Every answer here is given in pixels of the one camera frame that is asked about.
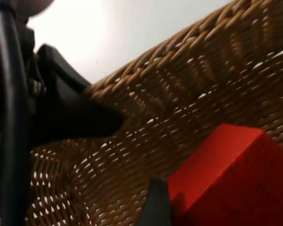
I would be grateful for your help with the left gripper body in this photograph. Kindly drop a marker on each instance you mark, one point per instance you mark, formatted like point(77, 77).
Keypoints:
point(33, 77)

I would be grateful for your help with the red cube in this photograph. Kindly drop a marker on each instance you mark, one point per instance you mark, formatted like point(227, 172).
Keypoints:
point(238, 176)

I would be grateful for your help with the pale brown wicker basket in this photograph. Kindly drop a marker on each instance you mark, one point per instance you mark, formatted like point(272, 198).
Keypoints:
point(179, 106)

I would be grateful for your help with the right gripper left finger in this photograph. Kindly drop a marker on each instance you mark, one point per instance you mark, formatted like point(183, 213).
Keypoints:
point(56, 70)

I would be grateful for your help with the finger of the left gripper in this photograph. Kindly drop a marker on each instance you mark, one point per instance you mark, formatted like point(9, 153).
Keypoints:
point(80, 117)

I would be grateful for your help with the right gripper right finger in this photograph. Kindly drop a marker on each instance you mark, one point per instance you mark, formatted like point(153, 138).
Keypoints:
point(156, 207)

